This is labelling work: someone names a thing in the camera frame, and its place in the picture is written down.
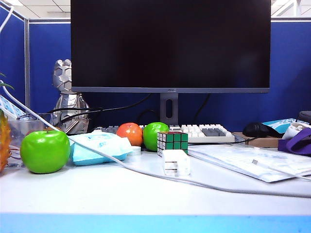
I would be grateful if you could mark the white charging plug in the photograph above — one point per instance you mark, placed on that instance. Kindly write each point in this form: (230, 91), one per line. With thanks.
(175, 160)

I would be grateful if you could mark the small green toy apple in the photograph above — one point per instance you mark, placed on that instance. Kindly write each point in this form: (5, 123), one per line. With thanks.
(153, 136)

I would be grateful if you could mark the orange toy fruit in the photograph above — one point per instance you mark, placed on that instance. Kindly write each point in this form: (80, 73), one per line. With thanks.
(128, 133)

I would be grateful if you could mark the rubik's cube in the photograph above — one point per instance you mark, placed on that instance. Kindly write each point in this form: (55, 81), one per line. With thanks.
(175, 143)

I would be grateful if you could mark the white round container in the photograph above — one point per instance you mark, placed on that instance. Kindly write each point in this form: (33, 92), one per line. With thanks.
(134, 150)

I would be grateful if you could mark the light blue wet wipes pack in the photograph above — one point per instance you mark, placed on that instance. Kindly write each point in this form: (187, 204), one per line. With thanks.
(104, 142)

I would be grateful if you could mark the white and grey keyboard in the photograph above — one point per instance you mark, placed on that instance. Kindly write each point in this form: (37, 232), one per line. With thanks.
(211, 132)

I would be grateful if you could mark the black computer monitor with stand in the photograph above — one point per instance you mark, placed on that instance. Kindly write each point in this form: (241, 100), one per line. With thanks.
(170, 48)

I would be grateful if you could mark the clear plastic document folder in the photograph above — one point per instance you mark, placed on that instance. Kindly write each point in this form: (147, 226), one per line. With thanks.
(230, 157)

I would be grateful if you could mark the black computer mouse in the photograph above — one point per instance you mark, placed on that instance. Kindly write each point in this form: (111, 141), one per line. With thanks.
(255, 129)

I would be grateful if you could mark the silver angular figurine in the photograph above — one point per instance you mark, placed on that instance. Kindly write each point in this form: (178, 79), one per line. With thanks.
(63, 72)

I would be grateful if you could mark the brown cardboard board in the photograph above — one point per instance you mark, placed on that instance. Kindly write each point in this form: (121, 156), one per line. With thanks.
(264, 142)

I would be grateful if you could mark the large green toy apple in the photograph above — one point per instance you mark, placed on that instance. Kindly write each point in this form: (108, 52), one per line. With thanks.
(45, 151)

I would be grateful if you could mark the teal and white packet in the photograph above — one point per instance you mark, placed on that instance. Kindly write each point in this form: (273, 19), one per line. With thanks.
(281, 122)

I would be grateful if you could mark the clear plastic box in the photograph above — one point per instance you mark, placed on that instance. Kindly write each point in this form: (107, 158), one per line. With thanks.
(24, 126)

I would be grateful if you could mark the blue and white packet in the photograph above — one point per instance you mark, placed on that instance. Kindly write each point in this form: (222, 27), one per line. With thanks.
(9, 106)

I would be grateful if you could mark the grey felt bag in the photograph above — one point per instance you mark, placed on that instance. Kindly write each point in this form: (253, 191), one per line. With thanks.
(305, 116)

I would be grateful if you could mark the toy pineapple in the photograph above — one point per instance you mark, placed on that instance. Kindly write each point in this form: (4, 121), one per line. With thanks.
(3, 145)

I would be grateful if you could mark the silver partition post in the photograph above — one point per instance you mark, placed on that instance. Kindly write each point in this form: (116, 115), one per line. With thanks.
(26, 60)

